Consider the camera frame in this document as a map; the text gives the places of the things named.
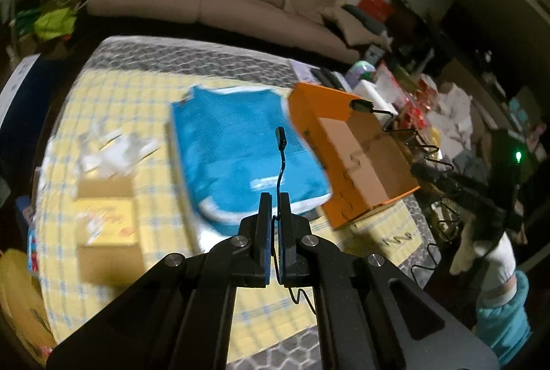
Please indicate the black remote control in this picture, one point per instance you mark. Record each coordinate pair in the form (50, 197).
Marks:
(333, 78)

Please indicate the white booklet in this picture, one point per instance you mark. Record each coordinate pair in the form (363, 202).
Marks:
(303, 71)

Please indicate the beige cushion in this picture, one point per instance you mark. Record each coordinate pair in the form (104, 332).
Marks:
(343, 30)

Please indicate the person's right forearm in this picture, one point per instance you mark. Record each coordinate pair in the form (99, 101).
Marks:
(502, 322)

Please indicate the yellow cardboard tissue box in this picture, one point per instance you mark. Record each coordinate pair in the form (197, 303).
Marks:
(107, 219)

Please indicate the yellow round cushion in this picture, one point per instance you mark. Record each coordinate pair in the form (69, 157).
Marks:
(21, 310)

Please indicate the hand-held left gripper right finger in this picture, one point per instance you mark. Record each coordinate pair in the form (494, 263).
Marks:
(283, 232)

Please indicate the red box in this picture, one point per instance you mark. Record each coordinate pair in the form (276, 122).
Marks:
(376, 7)

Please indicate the person's right hand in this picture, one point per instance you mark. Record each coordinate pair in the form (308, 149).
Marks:
(500, 258)

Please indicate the white tissue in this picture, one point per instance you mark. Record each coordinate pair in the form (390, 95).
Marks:
(107, 157)

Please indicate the yellow checked cloth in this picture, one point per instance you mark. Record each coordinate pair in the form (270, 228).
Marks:
(142, 103)

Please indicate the green purple round container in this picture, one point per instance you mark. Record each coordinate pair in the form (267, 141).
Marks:
(362, 71)

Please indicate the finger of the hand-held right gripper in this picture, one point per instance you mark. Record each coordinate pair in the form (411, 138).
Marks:
(425, 171)

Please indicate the dark cushion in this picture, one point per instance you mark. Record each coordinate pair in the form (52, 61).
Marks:
(365, 20)

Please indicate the blue cloth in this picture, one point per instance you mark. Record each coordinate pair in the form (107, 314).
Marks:
(232, 138)

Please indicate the clear bag with red packets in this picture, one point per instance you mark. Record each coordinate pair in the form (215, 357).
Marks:
(404, 95)

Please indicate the green bag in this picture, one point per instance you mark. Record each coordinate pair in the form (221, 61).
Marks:
(53, 24)

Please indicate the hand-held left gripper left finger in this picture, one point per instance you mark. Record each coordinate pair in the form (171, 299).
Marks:
(267, 232)

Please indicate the orange cardboard box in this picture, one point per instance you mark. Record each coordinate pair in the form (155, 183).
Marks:
(309, 108)

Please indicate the white box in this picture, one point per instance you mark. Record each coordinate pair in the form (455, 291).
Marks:
(371, 95)

